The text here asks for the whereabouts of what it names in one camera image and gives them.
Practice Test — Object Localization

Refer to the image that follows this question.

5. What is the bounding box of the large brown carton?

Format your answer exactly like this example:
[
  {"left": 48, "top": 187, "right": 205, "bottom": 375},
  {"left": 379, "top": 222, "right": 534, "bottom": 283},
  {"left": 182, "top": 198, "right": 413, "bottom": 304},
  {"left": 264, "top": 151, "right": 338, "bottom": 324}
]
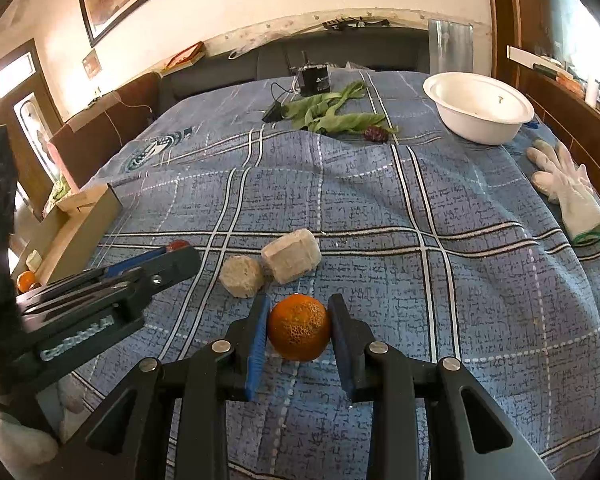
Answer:
[{"left": 47, "top": 72, "right": 161, "bottom": 191}]

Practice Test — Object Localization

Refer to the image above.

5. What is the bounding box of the white work glove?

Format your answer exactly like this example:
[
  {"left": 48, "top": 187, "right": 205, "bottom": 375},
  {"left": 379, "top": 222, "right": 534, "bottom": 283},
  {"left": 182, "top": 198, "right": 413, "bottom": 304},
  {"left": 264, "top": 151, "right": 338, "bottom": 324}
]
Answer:
[{"left": 526, "top": 140, "right": 600, "bottom": 247}]

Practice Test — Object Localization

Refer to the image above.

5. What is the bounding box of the dark grey sofa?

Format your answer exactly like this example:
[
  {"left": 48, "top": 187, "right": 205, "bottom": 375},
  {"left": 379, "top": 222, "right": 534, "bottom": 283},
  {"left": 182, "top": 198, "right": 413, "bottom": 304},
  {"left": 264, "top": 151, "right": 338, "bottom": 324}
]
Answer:
[{"left": 157, "top": 29, "right": 431, "bottom": 111}]

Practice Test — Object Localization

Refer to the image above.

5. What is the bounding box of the white plastic basin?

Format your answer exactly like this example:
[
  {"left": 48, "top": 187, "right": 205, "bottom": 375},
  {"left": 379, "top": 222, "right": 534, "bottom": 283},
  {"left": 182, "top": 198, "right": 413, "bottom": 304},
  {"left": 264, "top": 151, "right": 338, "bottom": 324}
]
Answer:
[{"left": 423, "top": 72, "right": 536, "bottom": 145}]

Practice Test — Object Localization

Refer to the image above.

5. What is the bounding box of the wooden glazed door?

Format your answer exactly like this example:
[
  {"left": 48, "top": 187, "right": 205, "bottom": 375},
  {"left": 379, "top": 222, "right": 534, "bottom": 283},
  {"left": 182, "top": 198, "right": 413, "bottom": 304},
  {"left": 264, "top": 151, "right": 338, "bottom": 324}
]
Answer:
[{"left": 0, "top": 40, "right": 63, "bottom": 221}]

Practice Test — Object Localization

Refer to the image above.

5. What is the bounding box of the short beige round cake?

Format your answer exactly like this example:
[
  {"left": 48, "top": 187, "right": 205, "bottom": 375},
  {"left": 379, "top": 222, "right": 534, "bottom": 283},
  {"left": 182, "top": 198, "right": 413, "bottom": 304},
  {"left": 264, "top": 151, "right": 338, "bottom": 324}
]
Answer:
[{"left": 219, "top": 255, "right": 266, "bottom": 300}]

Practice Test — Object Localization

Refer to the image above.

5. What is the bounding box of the blue plaid blanket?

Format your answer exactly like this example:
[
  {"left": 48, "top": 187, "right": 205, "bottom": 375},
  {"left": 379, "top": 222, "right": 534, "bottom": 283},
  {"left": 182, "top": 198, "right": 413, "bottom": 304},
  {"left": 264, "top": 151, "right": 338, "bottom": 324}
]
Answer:
[{"left": 70, "top": 69, "right": 600, "bottom": 480}]

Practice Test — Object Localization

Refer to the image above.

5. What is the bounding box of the cardboard box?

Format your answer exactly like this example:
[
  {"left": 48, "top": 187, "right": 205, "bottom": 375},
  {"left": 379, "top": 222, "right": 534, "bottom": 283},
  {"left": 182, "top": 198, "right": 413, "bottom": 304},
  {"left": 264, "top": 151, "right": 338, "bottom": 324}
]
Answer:
[{"left": 10, "top": 182, "right": 124, "bottom": 293}]

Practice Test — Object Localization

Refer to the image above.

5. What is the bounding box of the lumpy beige cake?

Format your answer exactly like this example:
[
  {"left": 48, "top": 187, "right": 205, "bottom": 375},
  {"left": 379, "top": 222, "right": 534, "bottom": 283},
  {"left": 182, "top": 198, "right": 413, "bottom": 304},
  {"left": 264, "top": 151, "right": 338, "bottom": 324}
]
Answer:
[{"left": 261, "top": 228, "right": 323, "bottom": 285}]

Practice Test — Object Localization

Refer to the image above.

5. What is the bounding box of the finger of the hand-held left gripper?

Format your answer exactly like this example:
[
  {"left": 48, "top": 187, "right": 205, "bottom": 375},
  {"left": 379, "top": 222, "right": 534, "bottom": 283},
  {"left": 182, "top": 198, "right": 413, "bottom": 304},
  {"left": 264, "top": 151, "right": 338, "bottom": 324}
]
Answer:
[
  {"left": 140, "top": 246, "right": 201, "bottom": 293},
  {"left": 102, "top": 247, "right": 171, "bottom": 278}
]

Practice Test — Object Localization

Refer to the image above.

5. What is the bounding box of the green cloth strip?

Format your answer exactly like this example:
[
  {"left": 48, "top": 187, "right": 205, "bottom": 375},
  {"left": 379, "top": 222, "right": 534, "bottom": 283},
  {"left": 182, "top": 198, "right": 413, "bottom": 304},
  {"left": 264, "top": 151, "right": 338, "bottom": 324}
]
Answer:
[{"left": 282, "top": 81, "right": 398, "bottom": 136}]

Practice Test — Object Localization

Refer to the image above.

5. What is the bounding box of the red flat box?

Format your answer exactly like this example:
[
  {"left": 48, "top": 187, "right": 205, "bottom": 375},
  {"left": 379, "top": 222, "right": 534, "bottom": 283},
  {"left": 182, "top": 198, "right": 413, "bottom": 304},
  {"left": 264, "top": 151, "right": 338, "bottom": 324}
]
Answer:
[{"left": 160, "top": 42, "right": 205, "bottom": 72}]

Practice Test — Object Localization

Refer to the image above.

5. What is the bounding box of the orange with spotted patch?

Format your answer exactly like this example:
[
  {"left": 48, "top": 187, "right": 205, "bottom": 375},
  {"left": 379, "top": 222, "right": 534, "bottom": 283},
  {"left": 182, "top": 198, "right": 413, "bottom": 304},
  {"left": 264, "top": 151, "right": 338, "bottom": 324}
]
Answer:
[{"left": 267, "top": 294, "right": 332, "bottom": 362}]

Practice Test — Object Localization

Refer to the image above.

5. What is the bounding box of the clear glass container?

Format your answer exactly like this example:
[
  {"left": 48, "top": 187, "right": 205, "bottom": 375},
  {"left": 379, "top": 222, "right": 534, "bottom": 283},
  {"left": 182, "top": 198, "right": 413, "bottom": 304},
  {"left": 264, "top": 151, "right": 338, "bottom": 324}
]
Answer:
[{"left": 427, "top": 18, "right": 473, "bottom": 78}]

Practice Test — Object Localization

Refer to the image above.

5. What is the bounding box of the person's left hand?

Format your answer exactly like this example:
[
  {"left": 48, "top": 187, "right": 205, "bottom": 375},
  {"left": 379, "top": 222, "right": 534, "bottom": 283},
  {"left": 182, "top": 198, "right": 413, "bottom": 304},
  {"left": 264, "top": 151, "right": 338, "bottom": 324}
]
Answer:
[{"left": 0, "top": 402, "right": 60, "bottom": 480}]

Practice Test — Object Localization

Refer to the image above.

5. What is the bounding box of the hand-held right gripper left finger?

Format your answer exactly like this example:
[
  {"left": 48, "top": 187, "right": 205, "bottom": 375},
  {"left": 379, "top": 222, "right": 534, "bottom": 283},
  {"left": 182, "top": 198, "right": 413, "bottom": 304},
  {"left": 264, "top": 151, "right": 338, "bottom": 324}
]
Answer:
[{"left": 62, "top": 294, "right": 272, "bottom": 480}]

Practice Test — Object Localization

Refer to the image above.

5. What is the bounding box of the wooden side cabinet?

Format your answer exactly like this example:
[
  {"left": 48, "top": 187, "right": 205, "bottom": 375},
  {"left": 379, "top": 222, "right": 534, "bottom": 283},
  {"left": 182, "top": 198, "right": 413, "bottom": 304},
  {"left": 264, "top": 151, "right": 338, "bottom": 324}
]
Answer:
[{"left": 505, "top": 45, "right": 600, "bottom": 196}]

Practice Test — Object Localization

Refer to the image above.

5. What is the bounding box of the green plastic bag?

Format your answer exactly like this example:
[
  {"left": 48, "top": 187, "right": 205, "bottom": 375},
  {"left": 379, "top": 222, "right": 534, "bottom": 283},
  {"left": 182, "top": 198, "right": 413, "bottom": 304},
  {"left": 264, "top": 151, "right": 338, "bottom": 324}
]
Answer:
[{"left": 50, "top": 180, "right": 73, "bottom": 206}]

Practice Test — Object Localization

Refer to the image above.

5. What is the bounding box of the small wall poster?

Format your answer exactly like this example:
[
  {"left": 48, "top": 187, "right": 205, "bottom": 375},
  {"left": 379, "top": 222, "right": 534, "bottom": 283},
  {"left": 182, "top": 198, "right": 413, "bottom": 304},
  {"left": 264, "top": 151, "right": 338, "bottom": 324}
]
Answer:
[{"left": 82, "top": 49, "right": 102, "bottom": 80}]

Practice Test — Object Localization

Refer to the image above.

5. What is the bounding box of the black cylindrical device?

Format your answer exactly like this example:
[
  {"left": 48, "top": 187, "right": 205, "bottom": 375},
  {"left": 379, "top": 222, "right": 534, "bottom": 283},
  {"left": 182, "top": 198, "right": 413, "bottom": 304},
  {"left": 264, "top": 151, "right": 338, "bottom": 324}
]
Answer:
[{"left": 295, "top": 51, "right": 331, "bottom": 97}]

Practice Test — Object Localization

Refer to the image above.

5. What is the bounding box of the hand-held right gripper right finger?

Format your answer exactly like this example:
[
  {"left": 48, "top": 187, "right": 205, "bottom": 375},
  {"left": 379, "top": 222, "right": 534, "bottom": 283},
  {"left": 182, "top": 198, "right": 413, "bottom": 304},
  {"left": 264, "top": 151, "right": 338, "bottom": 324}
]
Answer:
[{"left": 327, "top": 294, "right": 556, "bottom": 480}]

